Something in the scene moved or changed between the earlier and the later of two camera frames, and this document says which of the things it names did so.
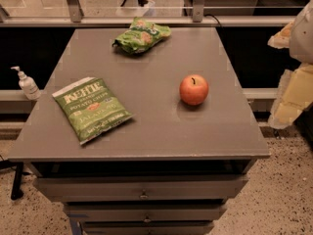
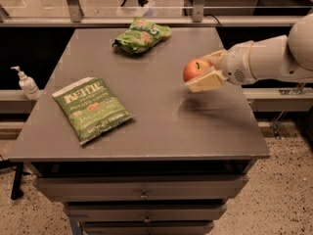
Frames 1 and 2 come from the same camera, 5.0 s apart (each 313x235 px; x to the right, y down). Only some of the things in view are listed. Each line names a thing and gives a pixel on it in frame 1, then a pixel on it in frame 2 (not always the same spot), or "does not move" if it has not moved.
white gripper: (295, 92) to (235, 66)
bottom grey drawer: (148, 227) does not move
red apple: (194, 90) to (194, 68)
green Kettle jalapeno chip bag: (91, 108) does not move
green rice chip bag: (140, 35) does not move
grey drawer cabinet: (167, 169) does not move
